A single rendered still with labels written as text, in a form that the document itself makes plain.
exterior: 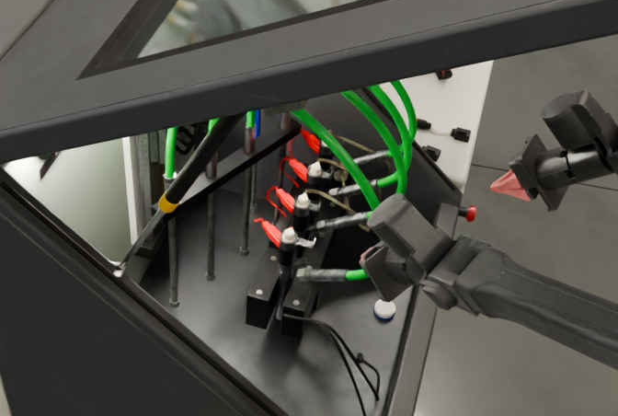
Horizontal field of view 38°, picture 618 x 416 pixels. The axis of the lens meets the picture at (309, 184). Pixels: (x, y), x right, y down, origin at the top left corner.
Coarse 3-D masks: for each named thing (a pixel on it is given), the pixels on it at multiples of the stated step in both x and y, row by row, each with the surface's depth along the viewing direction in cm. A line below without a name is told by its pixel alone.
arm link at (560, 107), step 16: (560, 96) 126; (576, 96) 123; (592, 96) 123; (544, 112) 125; (560, 112) 122; (576, 112) 122; (592, 112) 121; (608, 112) 124; (560, 128) 123; (576, 128) 122; (592, 128) 122; (608, 128) 123; (560, 144) 126; (576, 144) 124; (608, 144) 122; (608, 160) 121
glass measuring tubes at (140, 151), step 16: (128, 144) 140; (144, 144) 141; (160, 144) 150; (128, 160) 142; (144, 160) 143; (160, 160) 152; (128, 176) 145; (144, 176) 145; (160, 176) 155; (128, 192) 148; (144, 192) 148; (160, 192) 158; (144, 208) 151; (144, 224) 154; (160, 224) 159; (144, 240) 157; (160, 240) 159; (144, 256) 158
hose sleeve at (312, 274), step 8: (312, 272) 135; (320, 272) 134; (328, 272) 133; (336, 272) 132; (344, 272) 131; (312, 280) 135; (320, 280) 134; (328, 280) 133; (336, 280) 132; (344, 280) 131
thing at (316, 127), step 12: (312, 120) 116; (168, 132) 133; (324, 132) 116; (168, 144) 135; (336, 144) 116; (168, 156) 137; (348, 156) 117; (168, 168) 139; (348, 168) 117; (168, 180) 141; (360, 180) 117; (372, 192) 118; (372, 204) 119; (348, 276) 130; (360, 276) 129
